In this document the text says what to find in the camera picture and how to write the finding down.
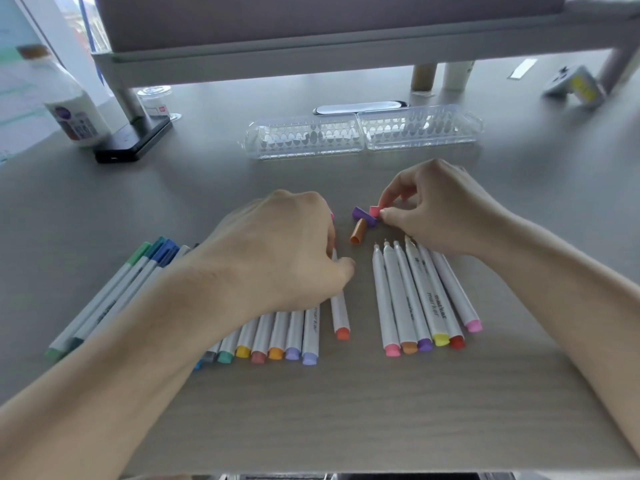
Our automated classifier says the blue-ended white marker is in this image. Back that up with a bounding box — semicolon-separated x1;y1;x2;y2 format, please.
95;239;180;325

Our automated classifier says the person's right forearm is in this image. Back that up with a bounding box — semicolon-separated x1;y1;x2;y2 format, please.
472;212;640;441

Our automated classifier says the person's left forearm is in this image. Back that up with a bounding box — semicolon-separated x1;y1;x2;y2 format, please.
0;264;213;480

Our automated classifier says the purple marker cap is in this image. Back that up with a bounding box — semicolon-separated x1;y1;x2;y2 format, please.
351;206;379;229

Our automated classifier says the dusty-pink-ended white marker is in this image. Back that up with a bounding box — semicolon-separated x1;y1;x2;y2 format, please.
251;314;276;365

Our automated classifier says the black rectangular power bank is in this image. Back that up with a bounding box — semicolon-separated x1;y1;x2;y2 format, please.
93;114;173;164

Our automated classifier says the pink-ended white marker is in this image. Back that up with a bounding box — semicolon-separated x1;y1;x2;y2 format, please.
371;243;402;358

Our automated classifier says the orange-tipped white marker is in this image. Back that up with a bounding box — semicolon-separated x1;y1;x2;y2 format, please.
267;312;291;361

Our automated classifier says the lavender-ended white marker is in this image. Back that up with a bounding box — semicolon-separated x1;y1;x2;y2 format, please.
285;310;305;362

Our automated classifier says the navy-ended white marker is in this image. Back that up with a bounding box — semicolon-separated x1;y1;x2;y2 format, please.
125;244;181;295

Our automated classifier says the white paper cup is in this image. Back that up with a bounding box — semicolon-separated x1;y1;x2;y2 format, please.
442;60;476;91

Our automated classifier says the brown paper cup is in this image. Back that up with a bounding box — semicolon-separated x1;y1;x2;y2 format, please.
409;63;439;91

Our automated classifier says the small clear jar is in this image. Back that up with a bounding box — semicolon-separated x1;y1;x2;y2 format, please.
136;85;182;121

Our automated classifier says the yellow-green-tipped white marker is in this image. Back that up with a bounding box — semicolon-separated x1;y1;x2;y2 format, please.
403;235;451;347

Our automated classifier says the white and yellow controller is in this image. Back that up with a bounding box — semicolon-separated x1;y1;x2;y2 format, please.
542;65;607;109

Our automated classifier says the person's left hand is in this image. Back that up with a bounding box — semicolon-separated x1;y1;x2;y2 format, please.
163;189;357;348

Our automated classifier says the grey desk shelf riser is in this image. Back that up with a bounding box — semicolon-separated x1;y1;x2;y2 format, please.
91;7;640;125

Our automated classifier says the red-tipped white marker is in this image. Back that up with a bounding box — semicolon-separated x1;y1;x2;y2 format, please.
329;247;352;342

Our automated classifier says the white milk bottle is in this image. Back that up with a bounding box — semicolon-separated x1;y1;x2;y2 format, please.
17;44;112;148

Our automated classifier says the mint-ended white marker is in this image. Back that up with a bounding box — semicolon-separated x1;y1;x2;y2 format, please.
216;328;241;365

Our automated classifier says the person's right hand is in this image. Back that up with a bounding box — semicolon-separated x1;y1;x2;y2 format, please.
377;158;515;259

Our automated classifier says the white paper slip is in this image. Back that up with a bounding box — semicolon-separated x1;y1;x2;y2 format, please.
507;58;539;79

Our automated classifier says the set of red-toned markers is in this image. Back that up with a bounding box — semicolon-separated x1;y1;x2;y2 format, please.
371;235;483;358

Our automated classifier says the clear plastic marker case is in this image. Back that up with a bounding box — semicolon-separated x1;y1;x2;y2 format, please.
237;104;485;161

